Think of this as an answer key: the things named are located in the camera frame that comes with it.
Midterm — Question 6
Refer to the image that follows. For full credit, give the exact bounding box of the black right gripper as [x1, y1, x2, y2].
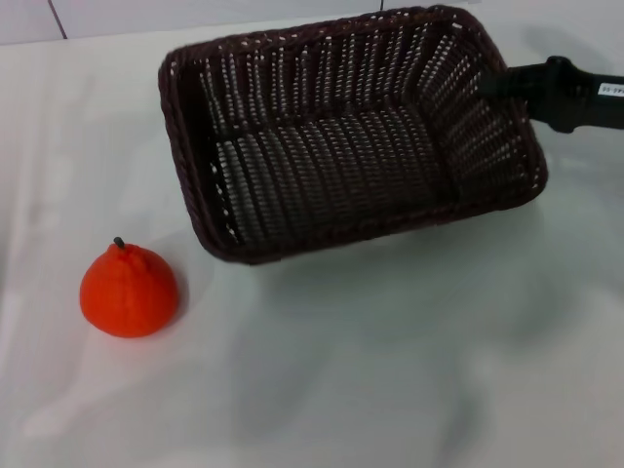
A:
[475, 56, 624, 135]

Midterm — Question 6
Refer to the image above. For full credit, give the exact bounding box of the black woven wicker basket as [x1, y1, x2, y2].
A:
[158, 4, 550, 267]

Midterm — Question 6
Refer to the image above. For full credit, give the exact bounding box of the orange toy tangerine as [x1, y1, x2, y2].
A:
[79, 236, 180, 338]

